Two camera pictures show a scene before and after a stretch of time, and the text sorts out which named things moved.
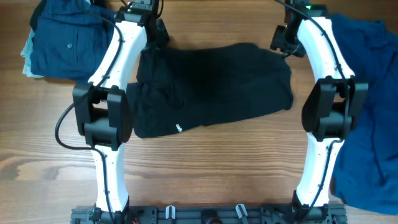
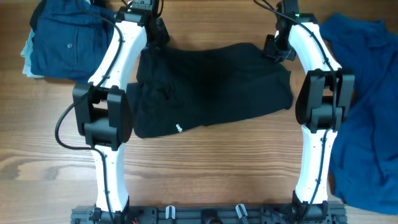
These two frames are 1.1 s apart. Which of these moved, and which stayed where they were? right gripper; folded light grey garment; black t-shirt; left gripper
Moved: right gripper
Stayed: left gripper; folded light grey garment; black t-shirt
